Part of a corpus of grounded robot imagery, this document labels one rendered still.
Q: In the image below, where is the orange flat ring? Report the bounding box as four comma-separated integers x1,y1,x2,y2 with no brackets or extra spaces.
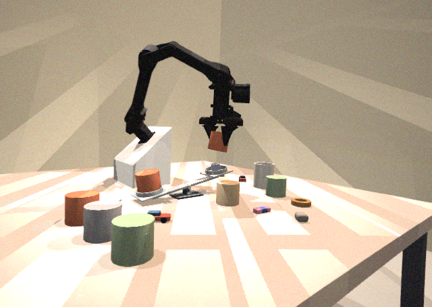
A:
291,197,311,208

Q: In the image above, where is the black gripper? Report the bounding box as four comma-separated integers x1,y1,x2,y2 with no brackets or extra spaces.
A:
199,101,243,146

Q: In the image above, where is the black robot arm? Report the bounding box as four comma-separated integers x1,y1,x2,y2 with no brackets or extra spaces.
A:
124,41,250,144

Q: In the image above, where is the pink and blue eraser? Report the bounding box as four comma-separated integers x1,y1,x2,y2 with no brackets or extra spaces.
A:
252,206,271,214

